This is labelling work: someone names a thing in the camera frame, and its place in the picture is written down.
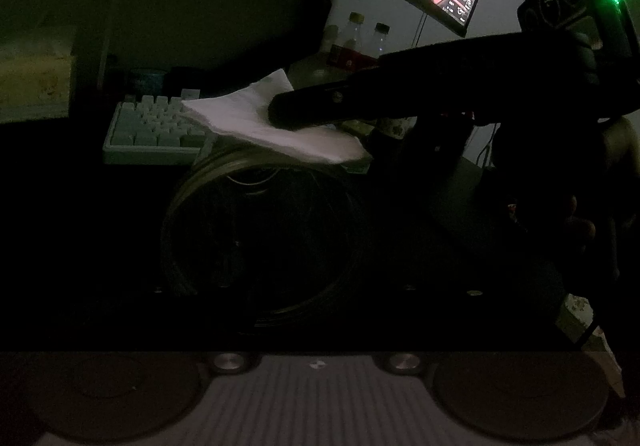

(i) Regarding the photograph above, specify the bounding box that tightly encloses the printed cloth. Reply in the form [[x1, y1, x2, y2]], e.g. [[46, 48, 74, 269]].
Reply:
[[562, 293, 608, 354]]

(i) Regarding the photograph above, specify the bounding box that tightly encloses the yellowish tissue box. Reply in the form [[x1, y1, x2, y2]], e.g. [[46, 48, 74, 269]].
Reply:
[[0, 23, 78, 123]]

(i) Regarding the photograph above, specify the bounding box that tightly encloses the person's right hand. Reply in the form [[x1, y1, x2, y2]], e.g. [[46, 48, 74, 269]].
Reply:
[[562, 118, 640, 254]]

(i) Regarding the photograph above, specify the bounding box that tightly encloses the round glass container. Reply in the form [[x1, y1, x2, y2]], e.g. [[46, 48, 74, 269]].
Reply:
[[160, 146, 381, 327]]

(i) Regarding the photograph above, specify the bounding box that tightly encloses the white paper tissue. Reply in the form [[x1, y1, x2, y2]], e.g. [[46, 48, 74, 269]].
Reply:
[[180, 69, 372, 165]]

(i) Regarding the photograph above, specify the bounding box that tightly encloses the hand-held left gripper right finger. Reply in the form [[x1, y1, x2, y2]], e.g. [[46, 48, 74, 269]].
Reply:
[[370, 226, 506, 359]]

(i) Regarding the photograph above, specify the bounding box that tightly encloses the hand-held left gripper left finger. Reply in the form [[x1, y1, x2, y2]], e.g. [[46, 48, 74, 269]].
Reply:
[[125, 226, 251, 359]]

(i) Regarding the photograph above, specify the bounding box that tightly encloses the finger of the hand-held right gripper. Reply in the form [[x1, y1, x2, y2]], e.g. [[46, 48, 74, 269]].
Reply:
[[267, 33, 526, 133]]

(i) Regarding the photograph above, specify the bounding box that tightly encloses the white keyboard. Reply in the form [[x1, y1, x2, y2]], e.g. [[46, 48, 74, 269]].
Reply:
[[102, 94, 221, 167]]

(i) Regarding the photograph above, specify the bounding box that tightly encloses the clear plastic bottle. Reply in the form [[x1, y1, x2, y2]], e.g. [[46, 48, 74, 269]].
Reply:
[[367, 22, 391, 60]]

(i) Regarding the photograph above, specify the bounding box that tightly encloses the red label plastic bottle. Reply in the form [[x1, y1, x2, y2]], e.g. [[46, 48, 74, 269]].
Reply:
[[326, 12, 367, 72]]

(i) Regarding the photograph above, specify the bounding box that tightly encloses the bluish cup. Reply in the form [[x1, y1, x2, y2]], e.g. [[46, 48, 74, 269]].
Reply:
[[127, 68, 168, 97]]

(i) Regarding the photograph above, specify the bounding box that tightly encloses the black cable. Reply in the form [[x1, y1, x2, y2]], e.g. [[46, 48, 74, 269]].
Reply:
[[475, 123, 502, 167]]

